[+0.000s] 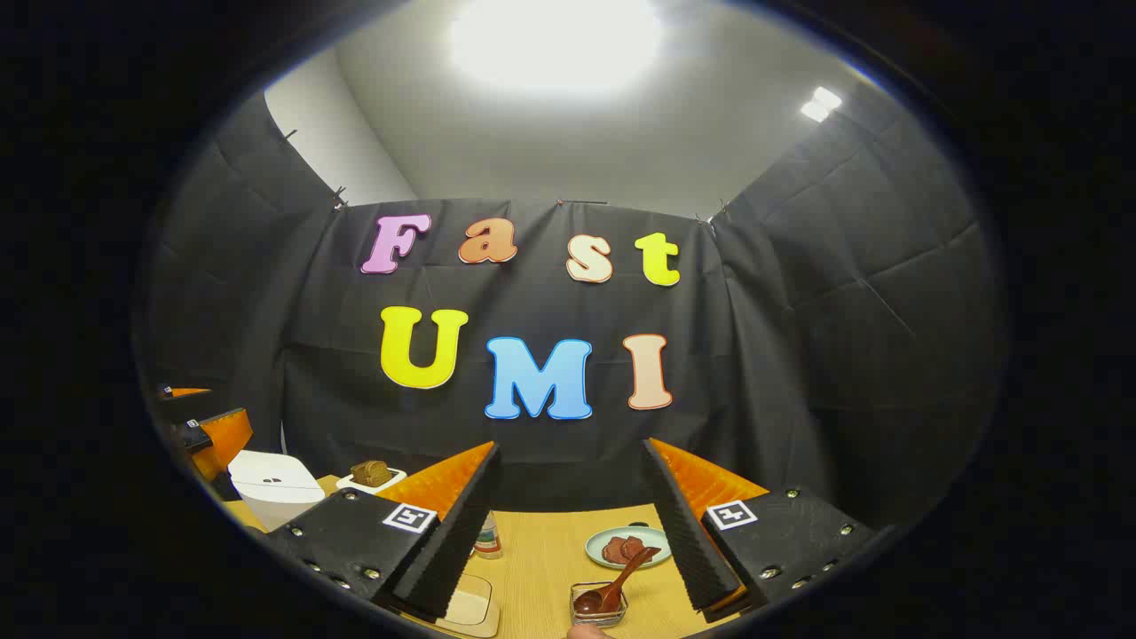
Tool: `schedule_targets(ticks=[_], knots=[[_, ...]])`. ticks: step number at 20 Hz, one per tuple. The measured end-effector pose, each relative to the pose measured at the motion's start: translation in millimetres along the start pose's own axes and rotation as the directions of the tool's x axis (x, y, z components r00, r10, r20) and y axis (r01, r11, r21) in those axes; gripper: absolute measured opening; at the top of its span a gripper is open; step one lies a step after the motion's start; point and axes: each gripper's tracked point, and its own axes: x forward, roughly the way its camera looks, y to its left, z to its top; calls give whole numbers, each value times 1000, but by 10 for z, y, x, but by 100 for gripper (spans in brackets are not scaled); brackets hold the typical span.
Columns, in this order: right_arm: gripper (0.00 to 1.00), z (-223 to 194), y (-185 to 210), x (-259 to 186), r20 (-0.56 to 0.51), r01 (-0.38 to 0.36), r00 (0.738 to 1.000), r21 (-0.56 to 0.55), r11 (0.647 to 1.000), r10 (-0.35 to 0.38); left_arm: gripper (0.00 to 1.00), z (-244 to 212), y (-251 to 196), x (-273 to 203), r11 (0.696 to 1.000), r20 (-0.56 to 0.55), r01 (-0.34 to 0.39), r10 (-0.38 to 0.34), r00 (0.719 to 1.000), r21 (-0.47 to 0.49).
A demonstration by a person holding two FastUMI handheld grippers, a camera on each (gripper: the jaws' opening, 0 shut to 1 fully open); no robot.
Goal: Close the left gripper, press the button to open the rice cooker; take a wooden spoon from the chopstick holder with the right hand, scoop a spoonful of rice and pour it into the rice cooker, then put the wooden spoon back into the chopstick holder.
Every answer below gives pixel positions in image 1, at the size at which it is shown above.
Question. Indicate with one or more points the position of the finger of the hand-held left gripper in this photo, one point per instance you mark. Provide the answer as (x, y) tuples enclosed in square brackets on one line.
[(173, 410), (226, 439)]

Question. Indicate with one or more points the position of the clear rice container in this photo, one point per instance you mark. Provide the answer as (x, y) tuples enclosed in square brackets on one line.
[(470, 608)]

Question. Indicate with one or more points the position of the dark wooden spoon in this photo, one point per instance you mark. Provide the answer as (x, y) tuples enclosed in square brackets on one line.
[(590, 603)]

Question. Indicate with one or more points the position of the small ceiling light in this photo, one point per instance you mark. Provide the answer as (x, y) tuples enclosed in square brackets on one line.
[(821, 103)]

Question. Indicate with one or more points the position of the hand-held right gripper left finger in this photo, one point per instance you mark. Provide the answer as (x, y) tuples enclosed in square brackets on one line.
[(457, 541)]

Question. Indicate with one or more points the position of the light green plate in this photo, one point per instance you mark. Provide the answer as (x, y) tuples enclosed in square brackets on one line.
[(595, 548)]

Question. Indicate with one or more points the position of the brown bread slice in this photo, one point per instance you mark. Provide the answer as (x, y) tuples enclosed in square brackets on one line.
[(371, 473)]

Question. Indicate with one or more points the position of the large ceiling light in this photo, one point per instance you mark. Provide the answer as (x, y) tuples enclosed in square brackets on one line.
[(555, 44)]

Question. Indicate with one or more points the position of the black backdrop cloth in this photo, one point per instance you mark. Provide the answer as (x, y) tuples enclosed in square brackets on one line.
[(781, 355)]

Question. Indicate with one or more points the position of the clear plastic water bottle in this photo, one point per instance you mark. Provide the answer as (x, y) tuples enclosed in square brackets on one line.
[(487, 543)]

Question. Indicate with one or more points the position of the white toaster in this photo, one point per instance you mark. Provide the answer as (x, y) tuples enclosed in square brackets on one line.
[(344, 483)]

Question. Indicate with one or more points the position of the white rice cooker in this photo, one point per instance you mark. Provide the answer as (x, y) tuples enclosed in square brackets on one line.
[(275, 497)]

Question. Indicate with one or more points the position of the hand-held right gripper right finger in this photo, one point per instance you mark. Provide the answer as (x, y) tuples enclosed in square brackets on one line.
[(683, 532)]

